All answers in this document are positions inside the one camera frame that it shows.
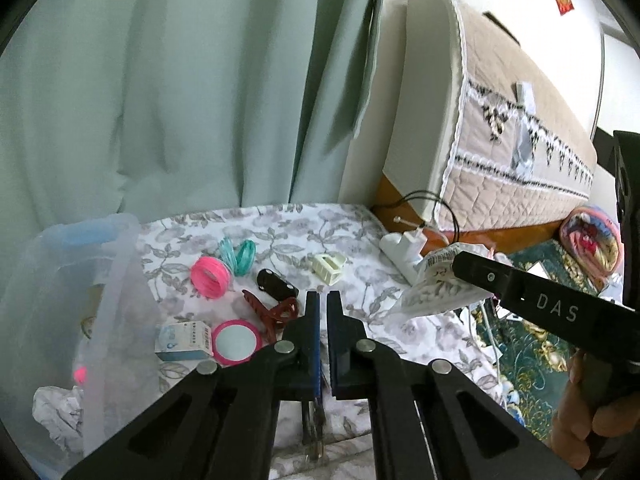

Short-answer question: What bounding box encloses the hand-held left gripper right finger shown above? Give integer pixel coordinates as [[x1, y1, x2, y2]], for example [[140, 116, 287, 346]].
[[326, 290, 582, 480]]

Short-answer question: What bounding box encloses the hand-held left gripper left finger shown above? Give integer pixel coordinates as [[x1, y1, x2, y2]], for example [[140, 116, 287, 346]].
[[60, 290, 324, 480]]

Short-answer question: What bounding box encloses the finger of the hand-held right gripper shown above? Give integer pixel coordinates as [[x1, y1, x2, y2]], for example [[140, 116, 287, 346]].
[[451, 251, 522, 302]]

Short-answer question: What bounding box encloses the bag of cotton swabs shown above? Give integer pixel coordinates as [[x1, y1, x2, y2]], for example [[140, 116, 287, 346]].
[[400, 244, 497, 319]]

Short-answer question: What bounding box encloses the pink round mirror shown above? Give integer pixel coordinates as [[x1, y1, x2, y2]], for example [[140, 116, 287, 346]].
[[209, 318, 263, 366]]

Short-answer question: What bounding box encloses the white and blue medicine box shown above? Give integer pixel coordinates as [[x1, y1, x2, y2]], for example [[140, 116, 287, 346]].
[[154, 320, 216, 362]]

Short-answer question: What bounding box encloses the clear plastic storage container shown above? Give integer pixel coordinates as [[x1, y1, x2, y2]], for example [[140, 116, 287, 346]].
[[0, 212, 156, 480]]

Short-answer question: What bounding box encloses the white paper ball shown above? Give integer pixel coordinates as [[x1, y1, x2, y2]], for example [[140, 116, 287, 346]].
[[31, 384, 87, 442]]

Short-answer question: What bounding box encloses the person's right hand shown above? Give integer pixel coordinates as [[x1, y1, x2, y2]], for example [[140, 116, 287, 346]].
[[553, 351, 640, 470]]

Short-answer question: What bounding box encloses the dark red claw hair clip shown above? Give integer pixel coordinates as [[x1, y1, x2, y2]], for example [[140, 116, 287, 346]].
[[242, 288, 302, 339]]

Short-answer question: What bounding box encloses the black hair clip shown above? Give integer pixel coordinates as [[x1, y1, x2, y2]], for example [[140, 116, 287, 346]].
[[257, 268, 299, 299]]

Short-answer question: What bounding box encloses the cream claw hair clip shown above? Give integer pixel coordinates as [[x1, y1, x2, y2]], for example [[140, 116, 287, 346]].
[[313, 252, 348, 284]]

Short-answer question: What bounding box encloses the green floral carpet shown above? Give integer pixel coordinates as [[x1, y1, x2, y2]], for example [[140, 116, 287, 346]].
[[469, 237, 627, 442]]

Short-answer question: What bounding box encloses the colourful rolled blanket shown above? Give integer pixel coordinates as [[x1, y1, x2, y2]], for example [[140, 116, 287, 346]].
[[559, 204, 622, 282]]

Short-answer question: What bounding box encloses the white charger plug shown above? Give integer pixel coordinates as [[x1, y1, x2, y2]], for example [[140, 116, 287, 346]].
[[399, 216, 427, 257]]

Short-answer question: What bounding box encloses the grey floral fleece blanket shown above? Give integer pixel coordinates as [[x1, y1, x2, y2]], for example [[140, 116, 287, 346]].
[[132, 201, 507, 480]]

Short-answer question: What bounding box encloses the white power strip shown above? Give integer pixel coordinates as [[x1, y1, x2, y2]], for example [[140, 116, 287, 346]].
[[378, 231, 427, 287]]

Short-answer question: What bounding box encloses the beige quilted lace cover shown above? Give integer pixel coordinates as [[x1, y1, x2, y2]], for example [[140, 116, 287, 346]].
[[422, 0, 602, 235]]

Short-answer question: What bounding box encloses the white mattress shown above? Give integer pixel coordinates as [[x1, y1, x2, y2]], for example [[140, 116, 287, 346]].
[[339, 0, 472, 222]]

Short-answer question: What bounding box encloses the pale green curtain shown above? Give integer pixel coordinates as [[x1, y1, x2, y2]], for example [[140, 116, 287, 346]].
[[0, 0, 392, 243]]

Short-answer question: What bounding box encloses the white cable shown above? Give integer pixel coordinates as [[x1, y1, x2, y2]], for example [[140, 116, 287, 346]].
[[469, 299, 502, 363]]

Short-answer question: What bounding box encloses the black cable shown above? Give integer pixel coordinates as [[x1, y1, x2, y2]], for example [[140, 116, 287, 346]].
[[386, 189, 462, 247]]

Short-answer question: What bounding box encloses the pink coil hair tie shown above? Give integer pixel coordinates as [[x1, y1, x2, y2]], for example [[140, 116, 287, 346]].
[[191, 256, 234, 299]]

